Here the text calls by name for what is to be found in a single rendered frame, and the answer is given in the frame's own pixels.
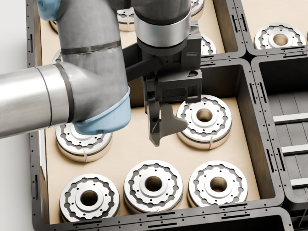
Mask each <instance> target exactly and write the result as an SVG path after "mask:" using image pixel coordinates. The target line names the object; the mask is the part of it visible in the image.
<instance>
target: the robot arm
mask: <svg viewBox="0 0 308 231"><path fill-rule="evenodd" d="M37 5H38V12H39V16H40V18H41V19H42V20H44V21H53V22H55V21H56V25H57V30H58V36H59V41H60V49H61V53H62V60H63V62H59V63H54V64H48V65H43V66H37V67H32V68H27V69H22V70H17V71H11V72H5V73H1V74H0V139H4V138H9V137H13V136H17V135H21V134H25V133H29V132H34V131H38V130H43V129H46V128H51V127H56V126H60V125H64V124H67V123H72V124H73V125H74V128H75V131H76V132H77V133H79V134H81V135H88V136H91V135H99V134H107V133H111V132H115V131H118V130H120V129H123V128H125V127H126V126H127V125H128V124H129V122H130V120H131V108H130V99H129V94H130V88H129V86H128V82H130V81H132V80H135V79H137V78H139V77H141V80H142V87H143V96H144V107H145V113H146V114H147V115H148V137H149V140H150V141H151V142H152V144H153V145H154V146H155V147H159V146H160V139H161V138H163V137H166V136H169V135H172V134H175V133H178V132H182V131H184V130H186V129H187V127H188V121H187V120H186V119H183V118H180V117H177V116H175V115H174V114H173V107H172V105H171V104H169V103H161V104H159V101H169V100H173V101H180V100H185V104H191V103H200V102H201V92H202V72H201V70H200V64H201V46H202V37H201V33H200V30H199V25H198V21H197V20H195V21H191V8H192V7H191V0H37ZM131 7H133V10H134V30H135V33H136V37H137V42H136V43H134V44H131V45H129V46H127V47H125V48H122V45H121V35H120V29H119V23H118V16H117V11H119V10H124V9H130V8H131ZM189 33H190V34H191V35H189ZM160 110H161V119H160Z"/></svg>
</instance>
